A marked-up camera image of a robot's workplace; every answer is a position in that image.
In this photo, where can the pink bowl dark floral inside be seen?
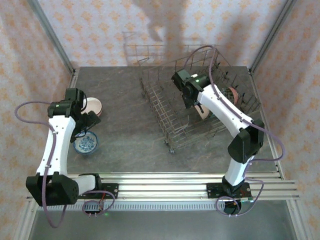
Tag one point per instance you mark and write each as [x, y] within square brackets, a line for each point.
[235, 96]

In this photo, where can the aluminium frame leg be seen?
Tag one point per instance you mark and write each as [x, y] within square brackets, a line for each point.
[23, 225]
[302, 225]

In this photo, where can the grey metal panel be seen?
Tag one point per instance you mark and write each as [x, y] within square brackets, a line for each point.
[160, 225]

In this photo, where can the aluminium extrusion rail bed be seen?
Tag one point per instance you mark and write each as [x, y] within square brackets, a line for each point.
[162, 186]

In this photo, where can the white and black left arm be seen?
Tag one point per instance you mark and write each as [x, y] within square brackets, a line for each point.
[58, 140]

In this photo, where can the aluminium frame post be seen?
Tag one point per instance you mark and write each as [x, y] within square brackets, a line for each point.
[51, 35]
[272, 35]

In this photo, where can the blue and white floral bowl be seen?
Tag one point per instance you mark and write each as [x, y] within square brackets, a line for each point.
[86, 143]

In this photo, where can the aluminium table side rail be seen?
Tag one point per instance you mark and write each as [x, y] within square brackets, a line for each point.
[273, 150]
[75, 78]

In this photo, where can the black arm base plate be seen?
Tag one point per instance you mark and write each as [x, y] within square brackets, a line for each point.
[213, 190]
[111, 190]

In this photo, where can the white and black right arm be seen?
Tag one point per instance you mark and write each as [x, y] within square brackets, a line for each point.
[220, 105]

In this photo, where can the white bowl with red stripe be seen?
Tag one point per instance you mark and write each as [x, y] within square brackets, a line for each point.
[93, 106]

